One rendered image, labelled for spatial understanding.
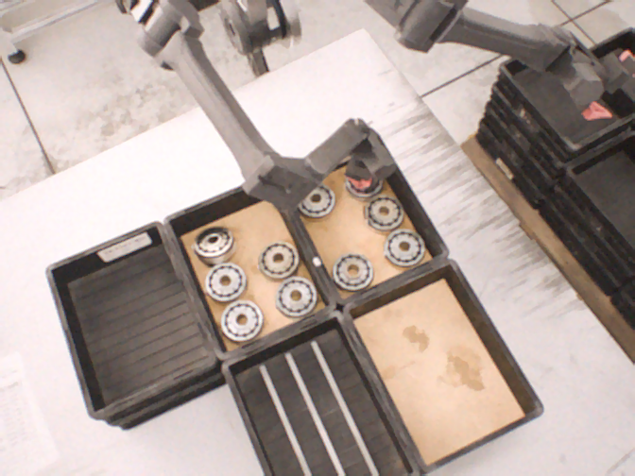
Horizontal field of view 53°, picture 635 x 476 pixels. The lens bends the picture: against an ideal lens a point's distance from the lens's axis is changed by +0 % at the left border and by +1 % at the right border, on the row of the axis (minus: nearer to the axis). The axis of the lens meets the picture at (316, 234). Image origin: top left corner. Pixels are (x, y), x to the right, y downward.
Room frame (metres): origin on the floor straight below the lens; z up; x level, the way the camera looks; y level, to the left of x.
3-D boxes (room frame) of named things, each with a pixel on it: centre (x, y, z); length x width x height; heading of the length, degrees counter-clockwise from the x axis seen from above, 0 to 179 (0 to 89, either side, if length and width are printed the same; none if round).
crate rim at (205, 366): (0.47, 0.45, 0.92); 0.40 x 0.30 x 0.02; 21
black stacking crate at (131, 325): (0.47, 0.45, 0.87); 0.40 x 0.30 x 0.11; 21
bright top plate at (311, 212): (0.76, -0.01, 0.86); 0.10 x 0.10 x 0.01
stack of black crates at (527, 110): (1.24, -0.88, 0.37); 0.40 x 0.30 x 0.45; 26
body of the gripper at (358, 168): (0.81, -0.14, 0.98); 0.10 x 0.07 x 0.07; 150
